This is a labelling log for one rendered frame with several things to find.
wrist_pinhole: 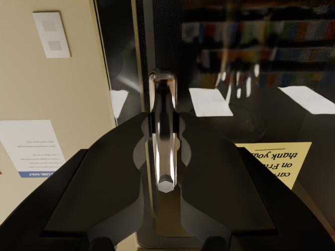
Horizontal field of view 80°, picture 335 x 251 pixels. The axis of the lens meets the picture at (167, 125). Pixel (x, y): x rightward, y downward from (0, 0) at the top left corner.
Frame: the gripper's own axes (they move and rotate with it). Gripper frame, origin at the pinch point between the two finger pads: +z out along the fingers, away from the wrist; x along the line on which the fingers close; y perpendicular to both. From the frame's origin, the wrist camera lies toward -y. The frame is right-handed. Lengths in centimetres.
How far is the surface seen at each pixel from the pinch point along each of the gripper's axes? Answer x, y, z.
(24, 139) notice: -53, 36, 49
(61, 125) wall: -38, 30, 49
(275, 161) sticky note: 11.0, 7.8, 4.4
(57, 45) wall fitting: -31, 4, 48
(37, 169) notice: -53, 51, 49
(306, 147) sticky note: 13.4, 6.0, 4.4
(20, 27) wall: -39, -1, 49
